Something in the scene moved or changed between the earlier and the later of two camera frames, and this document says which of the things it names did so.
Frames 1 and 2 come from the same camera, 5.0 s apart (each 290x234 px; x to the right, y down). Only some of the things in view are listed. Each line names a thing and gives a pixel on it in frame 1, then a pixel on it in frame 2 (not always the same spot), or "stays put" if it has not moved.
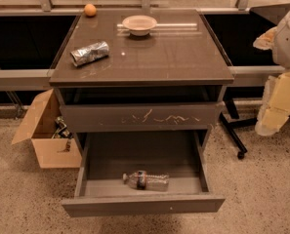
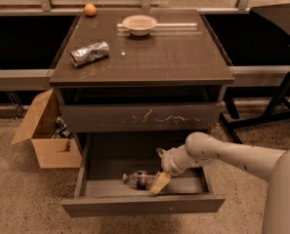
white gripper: [288, 43] → [168, 163]
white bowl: [140, 25] stays put
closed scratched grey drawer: [142, 117] stays put
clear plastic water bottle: [141, 179] stays put
